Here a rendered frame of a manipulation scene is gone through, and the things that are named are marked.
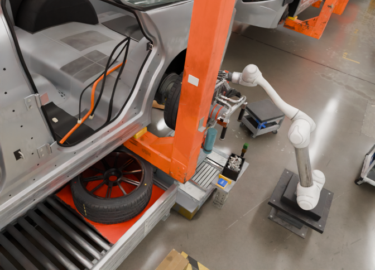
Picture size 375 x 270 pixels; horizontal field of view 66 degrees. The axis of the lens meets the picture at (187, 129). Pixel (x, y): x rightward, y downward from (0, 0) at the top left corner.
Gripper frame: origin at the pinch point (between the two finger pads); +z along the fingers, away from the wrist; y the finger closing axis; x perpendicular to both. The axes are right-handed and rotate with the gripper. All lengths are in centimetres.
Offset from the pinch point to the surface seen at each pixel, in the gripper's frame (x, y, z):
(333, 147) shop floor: -136, 75, -173
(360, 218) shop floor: -125, -30, -178
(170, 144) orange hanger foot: -29, -58, 18
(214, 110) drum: -29.2, -11.1, -10.6
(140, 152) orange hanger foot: -55, -52, 44
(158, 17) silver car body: 50, -18, 37
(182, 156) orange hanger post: -31, -66, 7
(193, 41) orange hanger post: 58, -54, 8
